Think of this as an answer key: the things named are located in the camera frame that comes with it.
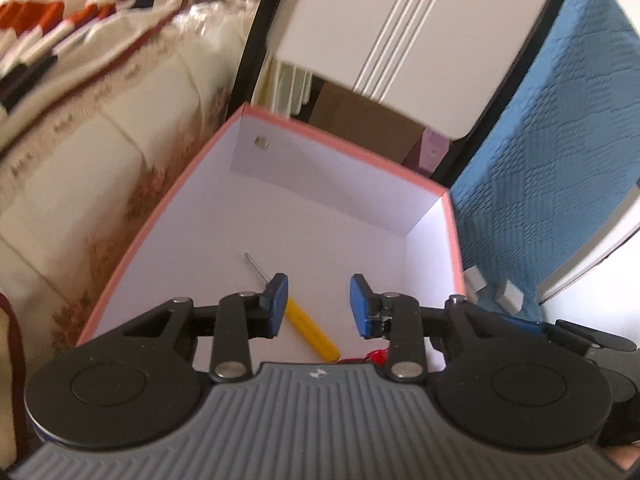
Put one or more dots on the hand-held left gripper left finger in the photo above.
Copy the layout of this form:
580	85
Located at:
278	305

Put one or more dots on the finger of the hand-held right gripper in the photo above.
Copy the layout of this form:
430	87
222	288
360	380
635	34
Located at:
520	324

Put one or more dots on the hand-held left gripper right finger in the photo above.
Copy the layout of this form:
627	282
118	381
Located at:
360	306

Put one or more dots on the pink-edged white cardboard box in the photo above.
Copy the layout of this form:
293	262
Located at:
310	210

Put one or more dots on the person's right forearm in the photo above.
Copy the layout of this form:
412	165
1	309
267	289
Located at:
625	452

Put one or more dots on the small red object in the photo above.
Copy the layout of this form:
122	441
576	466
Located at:
375	357

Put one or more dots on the white board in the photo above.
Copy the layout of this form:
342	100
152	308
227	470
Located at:
600	250

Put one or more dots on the pink packet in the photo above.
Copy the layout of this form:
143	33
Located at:
433	152

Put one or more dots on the blue knitted cloth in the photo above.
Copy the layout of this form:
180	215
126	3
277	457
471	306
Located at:
540	150

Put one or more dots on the brown cardboard box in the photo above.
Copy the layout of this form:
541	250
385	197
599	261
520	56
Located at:
360	120

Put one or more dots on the white hanging papers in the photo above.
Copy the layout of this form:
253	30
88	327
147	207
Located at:
285	87

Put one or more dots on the cream floral bedsheet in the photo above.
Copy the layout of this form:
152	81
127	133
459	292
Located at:
100	170

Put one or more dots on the dark red trimmed cushion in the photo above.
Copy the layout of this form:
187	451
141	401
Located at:
12	360

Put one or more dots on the white grooved cabinet panel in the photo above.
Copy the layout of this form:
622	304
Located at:
400	35

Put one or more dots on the red and navy patterned blanket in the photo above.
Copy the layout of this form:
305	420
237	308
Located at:
75	15

